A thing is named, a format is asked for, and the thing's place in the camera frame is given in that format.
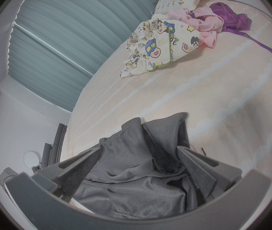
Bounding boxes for pink garment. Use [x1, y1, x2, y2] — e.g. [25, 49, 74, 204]
[166, 7, 224, 48]

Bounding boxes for bed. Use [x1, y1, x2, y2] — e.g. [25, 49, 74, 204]
[65, 0, 272, 213]

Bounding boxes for white printed garment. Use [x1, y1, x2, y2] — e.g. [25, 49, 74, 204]
[120, 13, 202, 79]

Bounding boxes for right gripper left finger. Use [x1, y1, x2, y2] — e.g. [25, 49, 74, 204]
[32, 148, 101, 199]

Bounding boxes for black trousers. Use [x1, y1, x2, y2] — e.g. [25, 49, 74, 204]
[72, 112, 214, 221]

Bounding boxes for blue-green curtain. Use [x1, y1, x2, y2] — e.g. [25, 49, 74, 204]
[15, 0, 159, 76]
[7, 27, 93, 112]

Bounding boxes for purple garment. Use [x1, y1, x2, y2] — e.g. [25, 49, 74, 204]
[209, 2, 272, 69]

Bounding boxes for black chest of drawers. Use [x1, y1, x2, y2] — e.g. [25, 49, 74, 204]
[40, 123, 68, 167]

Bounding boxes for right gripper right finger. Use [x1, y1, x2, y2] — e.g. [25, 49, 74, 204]
[175, 146, 242, 199]

